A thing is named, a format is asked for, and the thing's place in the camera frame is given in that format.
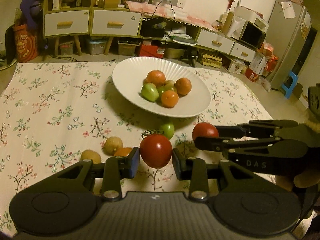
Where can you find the small tan longan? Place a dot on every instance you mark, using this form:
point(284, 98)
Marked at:
point(90, 156)
point(113, 145)

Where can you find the black microwave oven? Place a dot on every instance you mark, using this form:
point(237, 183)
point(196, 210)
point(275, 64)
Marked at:
point(252, 33)

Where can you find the clear storage box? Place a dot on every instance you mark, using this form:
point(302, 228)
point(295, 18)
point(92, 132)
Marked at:
point(128, 47)
point(66, 47)
point(96, 46)

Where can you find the olive green tomato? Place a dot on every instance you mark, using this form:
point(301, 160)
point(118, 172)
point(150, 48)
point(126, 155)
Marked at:
point(168, 84)

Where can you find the floral tablecloth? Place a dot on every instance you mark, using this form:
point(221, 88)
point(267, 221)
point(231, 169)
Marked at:
point(62, 110)

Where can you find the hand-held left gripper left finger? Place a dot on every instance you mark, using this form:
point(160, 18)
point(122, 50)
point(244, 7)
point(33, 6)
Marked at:
point(135, 161)

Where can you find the red cardboard box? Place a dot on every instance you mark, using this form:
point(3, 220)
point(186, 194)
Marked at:
point(150, 51)

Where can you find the large orange mandarin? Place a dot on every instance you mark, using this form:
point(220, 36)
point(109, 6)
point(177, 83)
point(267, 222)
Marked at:
point(155, 77)

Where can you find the stacked cardboard boxes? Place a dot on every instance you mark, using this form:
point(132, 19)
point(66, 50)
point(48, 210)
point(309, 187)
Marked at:
point(260, 62)

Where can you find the wall power socket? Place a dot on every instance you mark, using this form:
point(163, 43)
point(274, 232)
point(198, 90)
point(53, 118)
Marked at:
point(180, 3)

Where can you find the person's right hand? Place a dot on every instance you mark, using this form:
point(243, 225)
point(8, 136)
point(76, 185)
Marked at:
point(285, 181)

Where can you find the purple plush toy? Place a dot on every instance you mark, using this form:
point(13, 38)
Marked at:
point(31, 5)

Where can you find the black flat board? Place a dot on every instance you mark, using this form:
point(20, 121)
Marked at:
point(10, 45)

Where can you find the white ribbed plate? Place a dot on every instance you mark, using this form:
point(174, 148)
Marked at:
point(130, 80)

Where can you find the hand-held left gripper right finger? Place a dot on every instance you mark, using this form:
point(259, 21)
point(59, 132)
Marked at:
point(176, 165)

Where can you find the low wooden cabinet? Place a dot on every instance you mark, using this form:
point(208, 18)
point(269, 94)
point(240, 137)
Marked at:
point(215, 38)

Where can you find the red tomato with stem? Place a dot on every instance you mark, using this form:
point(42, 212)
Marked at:
point(156, 151)

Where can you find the wooden cabinet with white drawer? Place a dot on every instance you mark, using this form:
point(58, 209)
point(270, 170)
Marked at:
point(102, 20)
point(75, 20)

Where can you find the blue plastic stool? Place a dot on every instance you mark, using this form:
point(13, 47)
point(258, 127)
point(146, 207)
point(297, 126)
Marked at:
point(290, 82)

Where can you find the orange tomato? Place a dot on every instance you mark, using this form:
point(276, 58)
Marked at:
point(170, 99)
point(122, 152)

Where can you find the egg cartons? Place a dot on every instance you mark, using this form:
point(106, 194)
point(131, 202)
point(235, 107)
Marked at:
point(212, 59)

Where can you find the pink patterned cloth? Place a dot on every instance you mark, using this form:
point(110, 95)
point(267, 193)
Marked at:
point(180, 17)

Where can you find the black tripod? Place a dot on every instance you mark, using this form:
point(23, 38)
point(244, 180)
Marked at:
point(192, 58)

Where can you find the orange printed bag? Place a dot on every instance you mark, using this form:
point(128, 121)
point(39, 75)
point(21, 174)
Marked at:
point(25, 43)

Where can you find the silver refrigerator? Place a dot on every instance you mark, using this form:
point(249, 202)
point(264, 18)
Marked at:
point(287, 42)

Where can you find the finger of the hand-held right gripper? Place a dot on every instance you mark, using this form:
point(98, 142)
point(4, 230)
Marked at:
point(210, 143)
point(228, 131)

